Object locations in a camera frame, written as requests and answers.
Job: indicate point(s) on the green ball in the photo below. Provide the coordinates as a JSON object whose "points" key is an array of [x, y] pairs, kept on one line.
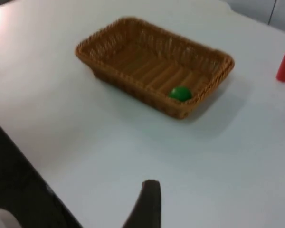
{"points": [[180, 93]]}

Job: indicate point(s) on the brown wicker basket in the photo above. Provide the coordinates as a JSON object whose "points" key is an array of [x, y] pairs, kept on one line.
{"points": [[142, 61]]}

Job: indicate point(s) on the white rounded object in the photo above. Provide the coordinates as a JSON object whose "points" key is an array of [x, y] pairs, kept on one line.
{"points": [[2, 219]]}

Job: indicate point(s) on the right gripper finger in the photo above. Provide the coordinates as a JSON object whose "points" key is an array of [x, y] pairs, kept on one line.
{"points": [[148, 206]]}

